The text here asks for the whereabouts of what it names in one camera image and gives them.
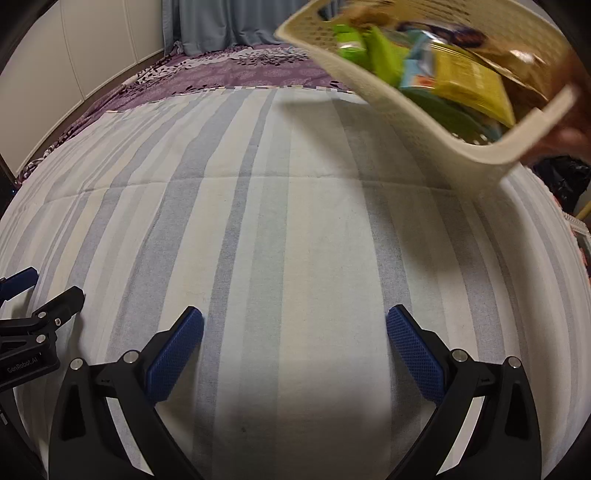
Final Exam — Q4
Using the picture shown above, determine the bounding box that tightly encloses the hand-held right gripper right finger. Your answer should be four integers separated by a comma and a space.
385, 305, 542, 480

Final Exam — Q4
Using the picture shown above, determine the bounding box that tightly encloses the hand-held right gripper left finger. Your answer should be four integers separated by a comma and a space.
48, 305, 205, 480

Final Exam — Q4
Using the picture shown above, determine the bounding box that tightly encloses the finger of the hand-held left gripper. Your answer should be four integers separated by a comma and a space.
0, 268, 38, 303
0, 286, 86, 344

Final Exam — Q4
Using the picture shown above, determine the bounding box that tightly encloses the yellow snack packet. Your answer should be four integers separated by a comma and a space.
431, 46, 517, 127

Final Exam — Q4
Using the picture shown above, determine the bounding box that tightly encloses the cream perforated plastic basket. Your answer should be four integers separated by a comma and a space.
274, 0, 580, 168

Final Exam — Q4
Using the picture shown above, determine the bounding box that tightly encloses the light blue snack packet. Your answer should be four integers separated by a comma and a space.
399, 34, 439, 90

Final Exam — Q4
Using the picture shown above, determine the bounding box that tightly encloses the brown paper snack bag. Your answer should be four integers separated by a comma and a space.
475, 46, 555, 104

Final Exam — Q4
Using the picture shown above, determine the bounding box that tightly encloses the dark blue snack packet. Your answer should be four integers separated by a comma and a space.
397, 21, 485, 49

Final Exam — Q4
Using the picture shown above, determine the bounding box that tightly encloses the person's right hand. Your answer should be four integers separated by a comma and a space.
522, 124, 591, 164

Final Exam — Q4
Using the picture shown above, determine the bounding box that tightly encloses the striped blanket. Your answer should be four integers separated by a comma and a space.
0, 88, 591, 480

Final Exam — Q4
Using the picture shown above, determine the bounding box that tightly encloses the black plastic bag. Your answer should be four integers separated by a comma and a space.
536, 157, 591, 213

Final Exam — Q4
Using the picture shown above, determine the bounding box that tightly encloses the white wardrobe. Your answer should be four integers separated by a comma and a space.
0, 0, 171, 181

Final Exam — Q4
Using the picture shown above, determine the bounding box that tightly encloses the dark green snack packet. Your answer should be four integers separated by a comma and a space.
406, 90, 499, 139

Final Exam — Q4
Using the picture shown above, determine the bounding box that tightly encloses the purple floral bedsheet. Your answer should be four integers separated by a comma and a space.
14, 41, 365, 185

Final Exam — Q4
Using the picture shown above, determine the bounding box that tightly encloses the lime green snack packet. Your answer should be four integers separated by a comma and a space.
333, 23, 370, 63

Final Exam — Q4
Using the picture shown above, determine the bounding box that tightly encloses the grey-blue curtain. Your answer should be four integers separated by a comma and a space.
161, 0, 324, 54

